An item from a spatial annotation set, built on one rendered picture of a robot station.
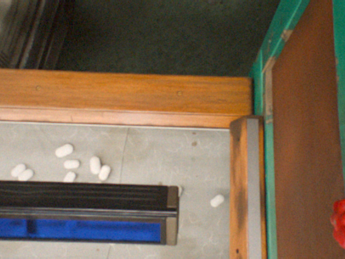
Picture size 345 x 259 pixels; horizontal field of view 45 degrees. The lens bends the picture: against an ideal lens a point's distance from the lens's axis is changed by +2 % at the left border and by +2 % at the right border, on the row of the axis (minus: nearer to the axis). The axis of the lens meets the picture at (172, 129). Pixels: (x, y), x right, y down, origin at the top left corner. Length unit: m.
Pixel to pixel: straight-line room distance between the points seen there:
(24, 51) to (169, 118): 0.74
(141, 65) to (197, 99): 0.89
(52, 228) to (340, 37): 0.41
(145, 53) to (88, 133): 0.93
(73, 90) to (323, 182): 0.60
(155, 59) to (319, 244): 1.35
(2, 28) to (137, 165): 0.71
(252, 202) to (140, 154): 0.28
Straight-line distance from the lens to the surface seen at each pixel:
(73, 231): 0.56
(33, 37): 1.53
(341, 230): 0.40
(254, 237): 0.77
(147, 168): 0.90
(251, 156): 0.79
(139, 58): 1.80
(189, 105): 0.90
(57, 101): 0.95
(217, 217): 0.89
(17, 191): 0.58
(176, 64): 1.78
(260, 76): 0.88
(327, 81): 0.54
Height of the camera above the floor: 1.62
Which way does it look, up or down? 75 degrees down
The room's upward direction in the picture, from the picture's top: 2 degrees counter-clockwise
